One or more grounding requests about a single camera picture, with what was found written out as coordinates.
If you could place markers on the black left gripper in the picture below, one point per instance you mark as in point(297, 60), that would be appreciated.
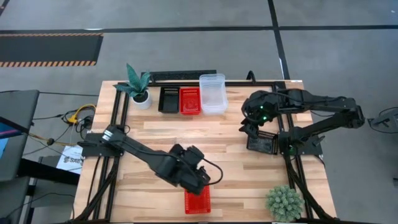
point(197, 183)

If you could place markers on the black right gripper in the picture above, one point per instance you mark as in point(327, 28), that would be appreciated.
point(256, 118)

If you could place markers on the black slotted plastic basket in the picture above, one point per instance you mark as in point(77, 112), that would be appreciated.
point(264, 144)
point(169, 102)

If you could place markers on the red slotted plastic basket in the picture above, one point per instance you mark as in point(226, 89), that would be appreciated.
point(190, 101)
point(197, 205)

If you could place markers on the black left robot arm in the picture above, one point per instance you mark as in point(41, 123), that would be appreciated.
point(146, 154)

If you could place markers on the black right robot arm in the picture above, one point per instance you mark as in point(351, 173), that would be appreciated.
point(323, 104)

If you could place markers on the clear plastic container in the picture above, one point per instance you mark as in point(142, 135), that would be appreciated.
point(214, 96)

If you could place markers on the round green succulent plant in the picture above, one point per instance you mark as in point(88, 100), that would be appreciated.
point(284, 203)

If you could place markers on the green plant in white pot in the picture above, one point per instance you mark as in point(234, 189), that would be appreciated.
point(143, 104)

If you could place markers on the white printed paper sheet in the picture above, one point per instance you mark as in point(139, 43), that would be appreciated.
point(70, 155)

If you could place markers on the black tripod base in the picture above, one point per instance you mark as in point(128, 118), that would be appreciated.
point(387, 119)

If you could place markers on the black desk beam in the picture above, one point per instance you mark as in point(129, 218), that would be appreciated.
point(46, 172)

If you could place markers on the grey desk surface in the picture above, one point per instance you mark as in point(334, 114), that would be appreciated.
point(18, 105)
point(12, 199)

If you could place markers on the blue screen monitor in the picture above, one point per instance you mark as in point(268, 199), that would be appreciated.
point(4, 140)

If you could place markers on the black hazard-striped floor mat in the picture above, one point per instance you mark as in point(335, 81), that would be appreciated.
point(49, 48)

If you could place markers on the black aluminium frame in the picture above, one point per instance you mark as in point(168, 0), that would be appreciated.
point(239, 83)

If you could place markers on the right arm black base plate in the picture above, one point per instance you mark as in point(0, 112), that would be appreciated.
point(311, 151)

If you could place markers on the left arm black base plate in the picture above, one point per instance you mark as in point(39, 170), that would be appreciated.
point(93, 151)

